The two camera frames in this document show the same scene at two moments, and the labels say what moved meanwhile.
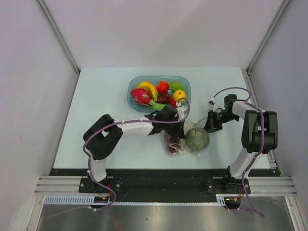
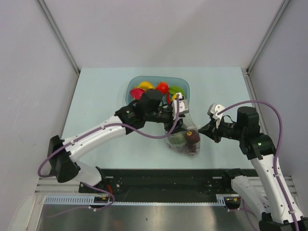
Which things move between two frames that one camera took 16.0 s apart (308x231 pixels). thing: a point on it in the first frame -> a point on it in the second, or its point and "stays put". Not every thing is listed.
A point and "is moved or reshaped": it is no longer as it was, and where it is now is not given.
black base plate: [143, 186] stays put
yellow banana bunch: [149, 86] stays put
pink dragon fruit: [141, 96] stays put
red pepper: [169, 99] stays put
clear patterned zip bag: [197, 139] is moved or reshaped
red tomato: [162, 86] stays put
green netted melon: [197, 138] -> [179, 138]
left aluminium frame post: [44, 9] stays put
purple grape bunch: [173, 145] -> [189, 149]
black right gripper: [211, 125] -> [211, 130]
